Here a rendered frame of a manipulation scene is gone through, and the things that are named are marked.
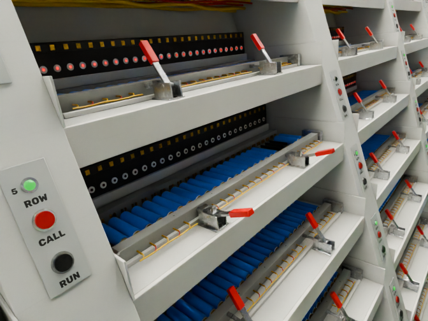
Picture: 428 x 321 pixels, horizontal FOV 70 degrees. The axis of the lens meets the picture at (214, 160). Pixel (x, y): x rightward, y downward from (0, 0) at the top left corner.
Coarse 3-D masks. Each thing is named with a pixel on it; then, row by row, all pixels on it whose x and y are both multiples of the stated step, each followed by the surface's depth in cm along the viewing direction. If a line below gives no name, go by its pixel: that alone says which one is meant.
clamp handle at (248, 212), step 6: (216, 210) 44; (234, 210) 41; (240, 210) 40; (246, 210) 39; (252, 210) 39; (216, 216) 43; (222, 216) 42; (228, 216) 41; (234, 216) 40; (240, 216) 40; (246, 216) 39
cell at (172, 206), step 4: (156, 196) 51; (152, 200) 51; (156, 200) 50; (160, 200) 50; (164, 200) 50; (168, 200) 50; (160, 204) 50; (164, 204) 49; (168, 204) 48; (172, 204) 48; (176, 204) 48; (180, 204) 48; (168, 208) 48; (172, 208) 48; (176, 208) 47
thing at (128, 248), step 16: (304, 144) 70; (272, 160) 61; (240, 176) 55; (256, 176) 57; (208, 192) 50; (224, 192) 51; (192, 208) 45; (160, 224) 42; (176, 224) 43; (128, 240) 39; (144, 240) 39; (128, 256) 38; (144, 256) 38
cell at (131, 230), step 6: (108, 222) 46; (114, 222) 45; (120, 222) 44; (126, 222) 44; (114, 228) 44; (120, 228) 43; (126, 228) 43; (132, 228) 42; (126, 234) 42; (132, 234) 42
